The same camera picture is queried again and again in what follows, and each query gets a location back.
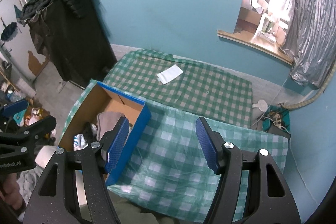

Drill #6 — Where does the grey-brown fleece cloth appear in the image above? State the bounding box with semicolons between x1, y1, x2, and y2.
97;111;125;141

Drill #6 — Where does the black sock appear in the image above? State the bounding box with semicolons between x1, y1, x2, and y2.
83;122;97;145

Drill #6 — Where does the white plastic bag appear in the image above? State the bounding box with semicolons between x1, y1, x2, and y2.
73;134;88;151

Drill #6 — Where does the person's left hand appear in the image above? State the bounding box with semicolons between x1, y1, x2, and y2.
1;173;26;217

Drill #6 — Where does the blue cardboard box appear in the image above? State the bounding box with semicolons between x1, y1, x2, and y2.
59;80;151;186

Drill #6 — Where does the white round device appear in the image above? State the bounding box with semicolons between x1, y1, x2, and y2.
252;100;268;112

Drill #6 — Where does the green checkered floor mat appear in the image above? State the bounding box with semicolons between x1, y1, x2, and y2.
103;50;252;128

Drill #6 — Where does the white paper sheet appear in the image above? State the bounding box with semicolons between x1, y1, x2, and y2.
157;64;183;85

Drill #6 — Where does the wooden window sill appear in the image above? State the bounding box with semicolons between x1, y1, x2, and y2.
217;30;293;65

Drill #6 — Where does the silver curtain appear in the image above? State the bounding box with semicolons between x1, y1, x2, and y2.
282;0;335;88

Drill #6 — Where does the braided rope hose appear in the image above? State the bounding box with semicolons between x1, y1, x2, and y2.
283;63;336;110

